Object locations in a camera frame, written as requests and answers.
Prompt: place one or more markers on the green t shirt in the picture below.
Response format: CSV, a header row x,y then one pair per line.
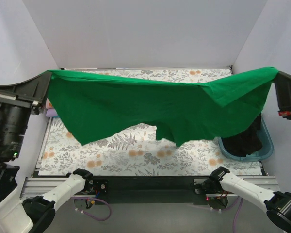
x,y
96,106

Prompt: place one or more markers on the lilac folded t shirt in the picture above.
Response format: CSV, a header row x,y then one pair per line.
x,y
51,113

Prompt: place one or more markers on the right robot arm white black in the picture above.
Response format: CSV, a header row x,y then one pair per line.
x,y
275,204

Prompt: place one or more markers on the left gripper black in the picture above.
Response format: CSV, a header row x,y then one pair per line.
x,y
12,101

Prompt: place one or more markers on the black t shirt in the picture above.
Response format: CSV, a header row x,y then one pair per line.
x,y
246,142

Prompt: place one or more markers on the pink folded printed t shirt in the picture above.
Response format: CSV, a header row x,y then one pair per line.
x,y
48,104

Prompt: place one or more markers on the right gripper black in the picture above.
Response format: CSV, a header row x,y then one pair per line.
x,y
290,111

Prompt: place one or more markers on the blue transparent plastic bin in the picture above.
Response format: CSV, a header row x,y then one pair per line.
x,y
265,152

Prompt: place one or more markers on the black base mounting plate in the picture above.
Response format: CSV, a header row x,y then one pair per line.
x,y
150,189

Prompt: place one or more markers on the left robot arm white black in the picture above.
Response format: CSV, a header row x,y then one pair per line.
x,y
33,215

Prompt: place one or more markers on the floral patterned table mat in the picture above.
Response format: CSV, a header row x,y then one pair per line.
x,y
134,151

